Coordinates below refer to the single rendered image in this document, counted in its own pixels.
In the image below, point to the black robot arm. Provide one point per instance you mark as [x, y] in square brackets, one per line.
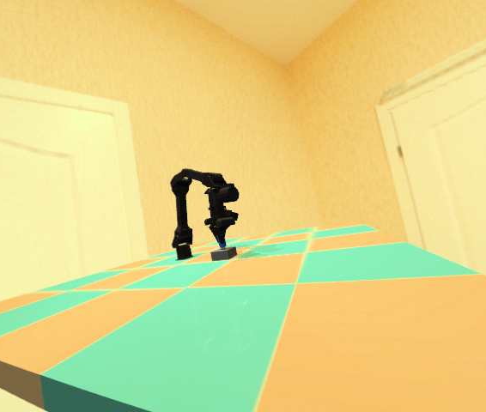
[219, 192]

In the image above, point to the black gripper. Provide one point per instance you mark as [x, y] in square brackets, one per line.
[218, 224]

